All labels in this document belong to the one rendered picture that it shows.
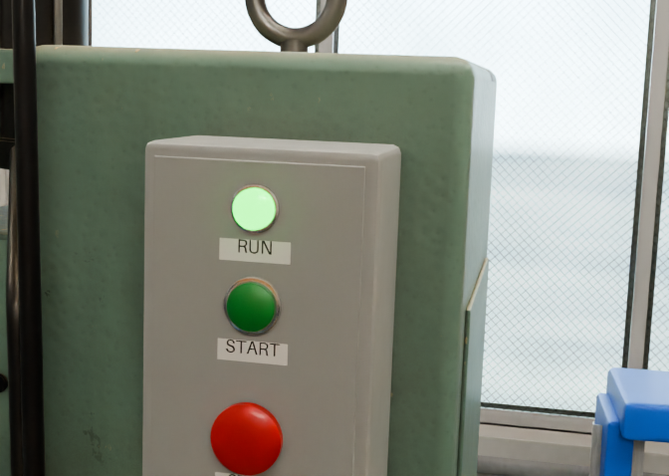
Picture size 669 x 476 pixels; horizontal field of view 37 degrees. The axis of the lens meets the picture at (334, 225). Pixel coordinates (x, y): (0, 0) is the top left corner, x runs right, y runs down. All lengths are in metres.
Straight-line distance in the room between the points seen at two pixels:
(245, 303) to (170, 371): 0.05
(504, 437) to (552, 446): 0.09
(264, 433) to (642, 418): 0.83
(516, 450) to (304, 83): 1.53
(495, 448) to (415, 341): 1.48
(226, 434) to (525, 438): 1.55
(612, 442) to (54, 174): 0.86
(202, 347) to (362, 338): 0.07
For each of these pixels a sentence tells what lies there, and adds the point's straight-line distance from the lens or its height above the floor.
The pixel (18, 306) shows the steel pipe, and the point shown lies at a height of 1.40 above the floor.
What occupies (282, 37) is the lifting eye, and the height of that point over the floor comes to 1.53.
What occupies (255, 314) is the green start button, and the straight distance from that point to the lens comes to 0.40.
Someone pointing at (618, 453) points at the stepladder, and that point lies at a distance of 1.23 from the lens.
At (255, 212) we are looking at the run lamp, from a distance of 0.39.
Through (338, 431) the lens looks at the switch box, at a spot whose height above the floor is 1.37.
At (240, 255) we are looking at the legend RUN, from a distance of 0.40.
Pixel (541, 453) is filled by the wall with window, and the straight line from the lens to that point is 1.94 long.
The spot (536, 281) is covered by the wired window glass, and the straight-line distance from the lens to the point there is 1.93.
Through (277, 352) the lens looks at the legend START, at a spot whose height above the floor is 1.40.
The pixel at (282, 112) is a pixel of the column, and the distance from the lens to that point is 0.46.
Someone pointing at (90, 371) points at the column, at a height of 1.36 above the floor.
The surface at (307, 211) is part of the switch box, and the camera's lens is 0.39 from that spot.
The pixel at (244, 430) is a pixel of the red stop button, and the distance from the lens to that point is 0.41.
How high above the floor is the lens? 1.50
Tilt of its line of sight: 8 degrees down
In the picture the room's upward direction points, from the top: 2 degrees clockwise
